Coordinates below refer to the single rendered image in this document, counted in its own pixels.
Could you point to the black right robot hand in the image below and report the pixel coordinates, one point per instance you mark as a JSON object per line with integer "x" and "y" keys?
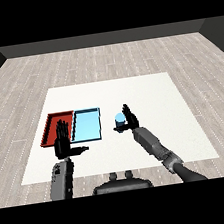
{"x": 131, "y": 120}

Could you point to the light blue shallow open box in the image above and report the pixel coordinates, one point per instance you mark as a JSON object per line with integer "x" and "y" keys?
{"x": 86, "y": 124}

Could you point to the small blue can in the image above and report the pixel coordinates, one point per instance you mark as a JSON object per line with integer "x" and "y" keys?
{"x": 120, "y": 121}

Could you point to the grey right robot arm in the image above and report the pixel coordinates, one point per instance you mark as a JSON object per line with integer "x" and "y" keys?
{"x": 163, "y": 153}

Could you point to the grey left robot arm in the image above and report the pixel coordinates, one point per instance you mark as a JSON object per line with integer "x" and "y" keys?
{"x": 62, "y": 180}

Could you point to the dark grey robot body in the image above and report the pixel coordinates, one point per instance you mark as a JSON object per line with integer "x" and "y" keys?
{"x": 121, "y": 184}

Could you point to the red shallow open box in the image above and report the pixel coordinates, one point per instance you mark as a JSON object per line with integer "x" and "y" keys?
{"x": 56, "y": 128}

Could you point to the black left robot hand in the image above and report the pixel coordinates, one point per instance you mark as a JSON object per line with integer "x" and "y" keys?
{"x": 62, "y": 146}

